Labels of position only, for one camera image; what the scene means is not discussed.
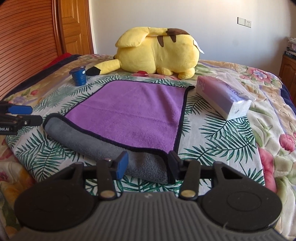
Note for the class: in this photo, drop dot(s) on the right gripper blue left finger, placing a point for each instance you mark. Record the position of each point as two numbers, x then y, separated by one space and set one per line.
107 171

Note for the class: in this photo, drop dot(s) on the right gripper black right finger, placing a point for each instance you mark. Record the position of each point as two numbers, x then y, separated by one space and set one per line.
189 172

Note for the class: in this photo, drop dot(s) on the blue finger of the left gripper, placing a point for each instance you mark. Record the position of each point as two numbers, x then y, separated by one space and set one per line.
15 109

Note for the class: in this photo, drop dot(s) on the purple and grey towel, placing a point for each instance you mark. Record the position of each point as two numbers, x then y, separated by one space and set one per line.
143 119

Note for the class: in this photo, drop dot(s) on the palm leaf print cloth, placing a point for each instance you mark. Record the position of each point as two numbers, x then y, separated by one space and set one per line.
68 95

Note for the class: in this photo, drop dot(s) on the red and navy blanket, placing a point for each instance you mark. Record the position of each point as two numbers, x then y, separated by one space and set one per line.
46 71

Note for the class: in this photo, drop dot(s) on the blue cup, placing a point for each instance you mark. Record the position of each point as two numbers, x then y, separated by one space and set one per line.
79 75

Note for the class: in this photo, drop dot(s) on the wooden slatted wardrobe door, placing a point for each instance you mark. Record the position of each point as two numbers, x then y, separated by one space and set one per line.
35 32

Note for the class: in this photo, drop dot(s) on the purple tissue pack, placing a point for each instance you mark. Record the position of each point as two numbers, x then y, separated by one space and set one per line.
225 94

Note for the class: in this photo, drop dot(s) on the yellow Pikachu plush toy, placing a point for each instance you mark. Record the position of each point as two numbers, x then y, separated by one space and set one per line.
165 51

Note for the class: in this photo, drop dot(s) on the wooden low cabinet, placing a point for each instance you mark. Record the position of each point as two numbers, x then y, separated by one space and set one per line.
287 71

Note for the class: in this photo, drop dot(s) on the stack of folded linens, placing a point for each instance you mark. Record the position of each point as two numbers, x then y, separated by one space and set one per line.
291 42

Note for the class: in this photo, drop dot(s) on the white wall socket plate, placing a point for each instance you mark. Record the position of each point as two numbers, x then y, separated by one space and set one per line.
244 22

